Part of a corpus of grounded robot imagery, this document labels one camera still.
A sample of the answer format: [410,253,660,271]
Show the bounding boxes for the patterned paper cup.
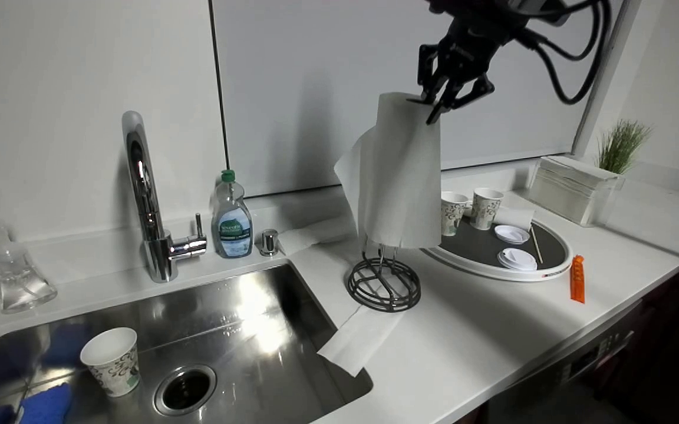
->
[469,187,507,233]
[438,189,471,241]

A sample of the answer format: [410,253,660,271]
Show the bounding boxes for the folded white paper towel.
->
[315,305,402,379]

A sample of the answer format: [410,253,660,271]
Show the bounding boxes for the white plastic cup lid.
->
[495,245,539,275]

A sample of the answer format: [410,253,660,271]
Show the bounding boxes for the blue sponge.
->
[14,379,76,424]

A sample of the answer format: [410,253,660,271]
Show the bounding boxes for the round sink drain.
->
[149,363,219,419]

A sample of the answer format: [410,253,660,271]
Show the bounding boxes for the round white-rimmed black tray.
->
[421,214,574,284]

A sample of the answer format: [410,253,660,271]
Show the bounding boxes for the small white bowl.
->
[492,221,532,247]

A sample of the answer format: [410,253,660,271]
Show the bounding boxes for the small chrome sink knob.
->
[254,227,282,260]

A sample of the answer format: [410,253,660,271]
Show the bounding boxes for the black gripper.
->
[415,14,518,128]

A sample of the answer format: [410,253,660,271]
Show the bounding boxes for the chrome kitchen faucet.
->
[120,108,210,286]

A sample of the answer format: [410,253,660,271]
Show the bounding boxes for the small green plant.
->
[597,119,651,178]

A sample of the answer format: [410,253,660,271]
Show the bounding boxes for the paper cup with plain rim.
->
[77,325,143,401]

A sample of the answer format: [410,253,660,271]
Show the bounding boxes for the dark under-counter cabinet front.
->
[455,253,679,424]

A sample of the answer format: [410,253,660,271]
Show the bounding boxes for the stainless steel sink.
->
[0,260,374,424]

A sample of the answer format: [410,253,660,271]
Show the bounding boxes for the wooden stir stick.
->
[527,221,546,269]

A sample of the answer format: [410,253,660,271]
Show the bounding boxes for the clear dish soap bottle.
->
[210,168,257,261]

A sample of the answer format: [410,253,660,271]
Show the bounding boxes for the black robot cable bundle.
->
[511,0,618,108]

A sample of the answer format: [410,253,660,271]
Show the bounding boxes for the white paper towel roll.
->
[333,90,445,253]

